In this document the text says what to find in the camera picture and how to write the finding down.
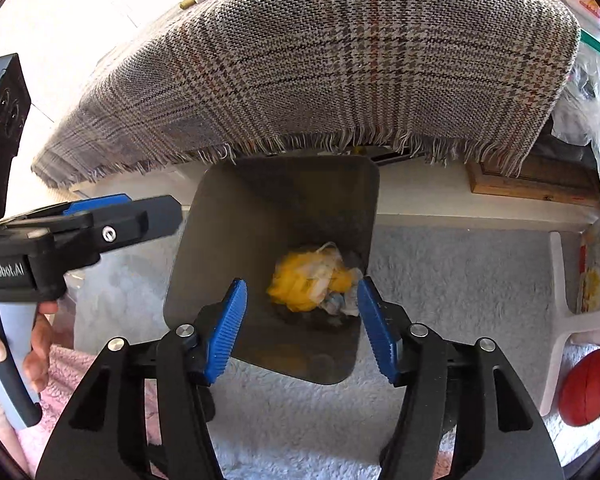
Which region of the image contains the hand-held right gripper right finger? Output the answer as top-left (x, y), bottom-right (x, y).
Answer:
top-left (357, 277), bottom-right (566, 480)

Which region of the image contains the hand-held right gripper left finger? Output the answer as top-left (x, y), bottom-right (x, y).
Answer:
top-left (35, 277), bottom-right (248, 480)

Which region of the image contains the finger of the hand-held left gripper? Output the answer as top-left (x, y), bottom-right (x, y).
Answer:
top-left (62, 194), bottom-right (133, 217)
top-left (47, 198), bottom-right (185, 275)

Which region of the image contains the grey trash bin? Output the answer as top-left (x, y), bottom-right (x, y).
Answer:
top-left (164, 155), bottom-right (381, 386)

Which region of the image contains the person's left hand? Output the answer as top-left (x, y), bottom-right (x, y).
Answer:
top-left (0, 300), bottom-right (61, 406)

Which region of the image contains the white crumpled tissue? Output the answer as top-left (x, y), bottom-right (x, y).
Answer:
top-left (310, 242), bottom-right (366, 318)

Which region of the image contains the yellow crumpled wrapper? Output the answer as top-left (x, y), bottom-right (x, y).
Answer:
top-left (266, 250), bottom-right (363, 313)

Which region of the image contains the grey shaggy rug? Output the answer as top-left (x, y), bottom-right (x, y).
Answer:
top-left (65, 225), bottom-right (600, 480)

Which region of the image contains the pink fuzzy cloth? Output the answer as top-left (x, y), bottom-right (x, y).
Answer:
top-left (10, 345), bottom-right (161, 480)

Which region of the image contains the white plastic stool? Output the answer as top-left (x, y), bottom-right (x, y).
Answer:
top-left (540, 230), bottom-right (600, 416)

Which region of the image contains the red ball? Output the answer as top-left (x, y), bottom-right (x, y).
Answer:
top-left (559, 349), bottom-right (600, 428)

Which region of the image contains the yellow print package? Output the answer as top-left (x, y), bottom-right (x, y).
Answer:
top-left (577, 220), bottom-right (600, 311)

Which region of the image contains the grey plaid fringed cloth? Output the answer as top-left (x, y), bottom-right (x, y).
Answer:
top-left (32, 0), bottom-right (581, 191)

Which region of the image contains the wooden frame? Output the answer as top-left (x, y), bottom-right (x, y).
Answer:
top-left (467, 155), bottom-right (600, 208)

